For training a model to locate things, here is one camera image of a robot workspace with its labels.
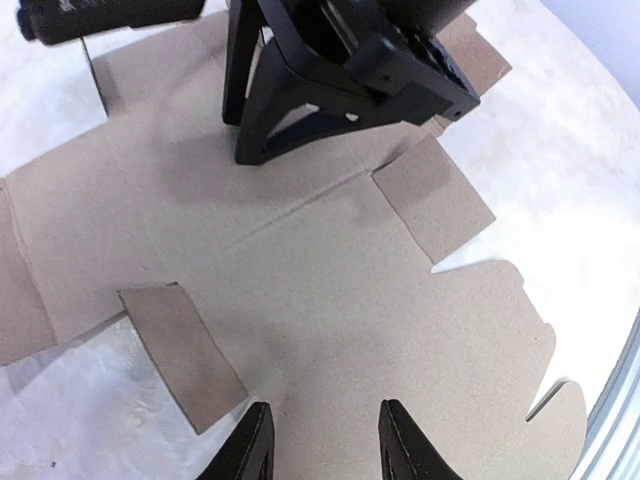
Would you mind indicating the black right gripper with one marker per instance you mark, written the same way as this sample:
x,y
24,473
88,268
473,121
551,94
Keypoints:
x,y
362,47

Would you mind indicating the brown cardboard box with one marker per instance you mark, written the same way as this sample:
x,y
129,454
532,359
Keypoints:
x,y
306,282

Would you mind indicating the front aluminium frame rail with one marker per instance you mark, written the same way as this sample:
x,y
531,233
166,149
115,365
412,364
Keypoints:
x,y
613,430

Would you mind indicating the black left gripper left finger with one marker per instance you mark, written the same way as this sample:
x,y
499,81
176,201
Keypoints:
x,y
248,452

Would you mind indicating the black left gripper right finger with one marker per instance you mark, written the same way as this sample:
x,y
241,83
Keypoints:
x,y
406,453

